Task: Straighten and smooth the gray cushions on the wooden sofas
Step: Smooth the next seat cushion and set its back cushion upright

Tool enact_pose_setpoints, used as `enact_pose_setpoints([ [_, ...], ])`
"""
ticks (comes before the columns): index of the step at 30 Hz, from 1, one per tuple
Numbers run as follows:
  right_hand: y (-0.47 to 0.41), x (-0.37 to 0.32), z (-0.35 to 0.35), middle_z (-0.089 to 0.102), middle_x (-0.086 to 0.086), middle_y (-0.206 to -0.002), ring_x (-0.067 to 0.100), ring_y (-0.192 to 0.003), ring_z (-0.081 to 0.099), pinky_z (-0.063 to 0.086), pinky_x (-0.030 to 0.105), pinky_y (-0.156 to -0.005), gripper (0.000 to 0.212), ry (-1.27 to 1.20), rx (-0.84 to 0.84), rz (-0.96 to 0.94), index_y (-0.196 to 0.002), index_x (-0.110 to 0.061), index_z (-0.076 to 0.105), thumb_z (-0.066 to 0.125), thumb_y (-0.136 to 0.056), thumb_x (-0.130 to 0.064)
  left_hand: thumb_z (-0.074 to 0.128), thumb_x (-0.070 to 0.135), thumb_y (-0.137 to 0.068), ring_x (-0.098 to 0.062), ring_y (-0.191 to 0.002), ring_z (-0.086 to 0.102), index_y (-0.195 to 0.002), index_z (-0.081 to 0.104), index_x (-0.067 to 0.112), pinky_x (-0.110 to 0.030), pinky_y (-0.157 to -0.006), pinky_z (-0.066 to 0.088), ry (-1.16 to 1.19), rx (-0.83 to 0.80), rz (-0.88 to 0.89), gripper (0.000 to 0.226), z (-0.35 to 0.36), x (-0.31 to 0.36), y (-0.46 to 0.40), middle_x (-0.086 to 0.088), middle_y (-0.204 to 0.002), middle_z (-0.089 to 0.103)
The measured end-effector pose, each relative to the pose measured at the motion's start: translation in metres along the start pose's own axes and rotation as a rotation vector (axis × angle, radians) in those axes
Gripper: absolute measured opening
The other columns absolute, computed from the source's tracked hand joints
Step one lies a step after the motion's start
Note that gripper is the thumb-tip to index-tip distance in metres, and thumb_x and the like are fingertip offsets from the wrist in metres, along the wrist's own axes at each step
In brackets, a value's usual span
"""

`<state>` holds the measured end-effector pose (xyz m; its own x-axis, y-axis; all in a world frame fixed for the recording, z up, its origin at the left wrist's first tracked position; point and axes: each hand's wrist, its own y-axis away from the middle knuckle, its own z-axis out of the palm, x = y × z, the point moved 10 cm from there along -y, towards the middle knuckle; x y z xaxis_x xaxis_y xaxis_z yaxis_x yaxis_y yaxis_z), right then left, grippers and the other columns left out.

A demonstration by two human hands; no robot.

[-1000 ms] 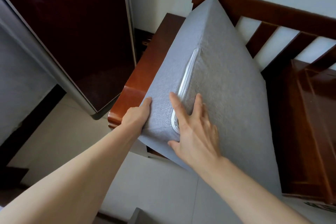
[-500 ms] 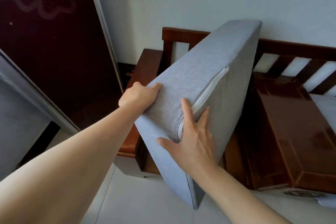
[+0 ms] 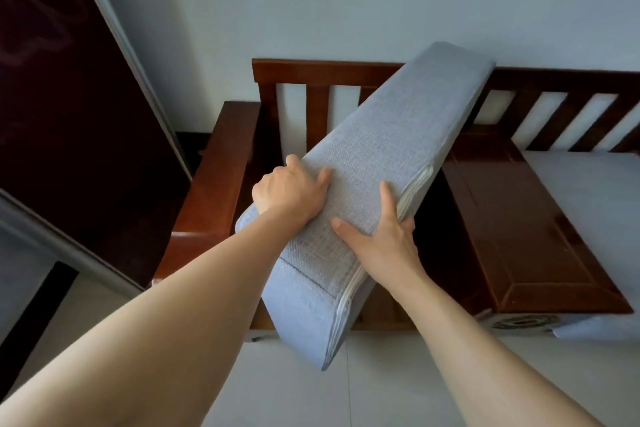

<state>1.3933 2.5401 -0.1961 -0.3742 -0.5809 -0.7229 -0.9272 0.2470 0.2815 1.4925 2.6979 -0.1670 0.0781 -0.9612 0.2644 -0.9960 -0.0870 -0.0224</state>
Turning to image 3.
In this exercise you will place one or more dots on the person's left hand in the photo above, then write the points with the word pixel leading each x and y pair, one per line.
pixel 290 196

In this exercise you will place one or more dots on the person's right hand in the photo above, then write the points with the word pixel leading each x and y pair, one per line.
pixel 390 254

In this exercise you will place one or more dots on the grey cushion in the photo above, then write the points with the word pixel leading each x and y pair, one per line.
pixel 600 201
pixel 400 116

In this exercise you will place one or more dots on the person's right forearm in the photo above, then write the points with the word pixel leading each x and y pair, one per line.
pixel 490 366

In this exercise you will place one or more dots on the dark wooden sofa with console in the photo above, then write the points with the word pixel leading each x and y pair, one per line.
pixel 525 241

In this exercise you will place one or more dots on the person's left forearm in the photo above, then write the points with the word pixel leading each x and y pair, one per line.
pixel 140 341

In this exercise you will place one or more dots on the dark red standing air conditioner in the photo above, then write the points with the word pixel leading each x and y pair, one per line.
pixel 75 116

